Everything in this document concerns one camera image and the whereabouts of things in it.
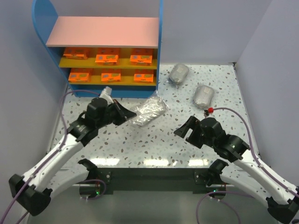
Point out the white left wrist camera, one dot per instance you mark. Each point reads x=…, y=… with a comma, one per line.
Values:
x=106, y=94

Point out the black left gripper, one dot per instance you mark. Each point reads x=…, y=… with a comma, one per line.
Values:
x=116, y=113

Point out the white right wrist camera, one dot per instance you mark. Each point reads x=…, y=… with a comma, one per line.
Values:
x=208, y=112

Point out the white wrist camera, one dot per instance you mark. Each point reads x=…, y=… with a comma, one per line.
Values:
x=208, y=112
x=106, y=94

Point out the orange sponge box bottom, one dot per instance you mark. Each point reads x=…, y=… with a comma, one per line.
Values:
x=107, y=56

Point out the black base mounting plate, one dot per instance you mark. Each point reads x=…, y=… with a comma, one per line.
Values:
x=195, y=180

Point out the silver sponge pack top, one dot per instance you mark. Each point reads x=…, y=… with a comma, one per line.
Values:
x=178, y=75

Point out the blue pink yellow shelf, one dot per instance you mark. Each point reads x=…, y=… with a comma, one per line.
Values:
x=58, y=32

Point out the orange sponge box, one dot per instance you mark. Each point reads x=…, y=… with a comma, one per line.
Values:
x=76, y=53
x=110, y=75
x=107, y=56
x=80, y=75
x=143, y=76

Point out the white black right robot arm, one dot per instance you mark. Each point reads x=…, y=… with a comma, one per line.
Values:
x=239, y=166

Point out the aluminium frame rail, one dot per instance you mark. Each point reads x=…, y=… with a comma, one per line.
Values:
x=35, y=182

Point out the orange sponge box on shelf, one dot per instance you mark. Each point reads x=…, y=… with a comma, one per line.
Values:
x=80, y=75

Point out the orange sponge box hidden lowest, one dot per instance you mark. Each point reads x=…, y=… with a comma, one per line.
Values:
x=141, y=56

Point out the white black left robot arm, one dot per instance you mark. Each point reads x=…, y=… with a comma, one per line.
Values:
x=80, y=132

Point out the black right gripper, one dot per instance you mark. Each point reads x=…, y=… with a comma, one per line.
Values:
x=195, y=134

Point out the silver sponge pack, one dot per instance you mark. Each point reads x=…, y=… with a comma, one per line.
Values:
x=203, y=96
x=149, y=110
x=178, y=75

